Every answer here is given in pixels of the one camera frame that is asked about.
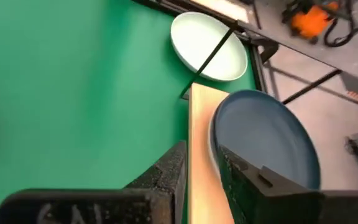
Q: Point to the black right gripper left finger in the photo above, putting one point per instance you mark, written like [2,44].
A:
[154,199]

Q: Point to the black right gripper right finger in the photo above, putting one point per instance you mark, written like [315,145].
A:
[275,202]

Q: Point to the navy blue plate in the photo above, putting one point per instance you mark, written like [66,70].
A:
[259,133]

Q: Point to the mint green plate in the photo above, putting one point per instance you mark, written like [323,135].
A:
[194,34]

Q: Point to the wooden shelf with black legs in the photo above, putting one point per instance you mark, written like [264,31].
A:
[200,155]

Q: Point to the green table mat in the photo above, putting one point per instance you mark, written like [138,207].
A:
[73,93]

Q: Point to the orange and black device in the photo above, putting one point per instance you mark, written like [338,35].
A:
[309,21]

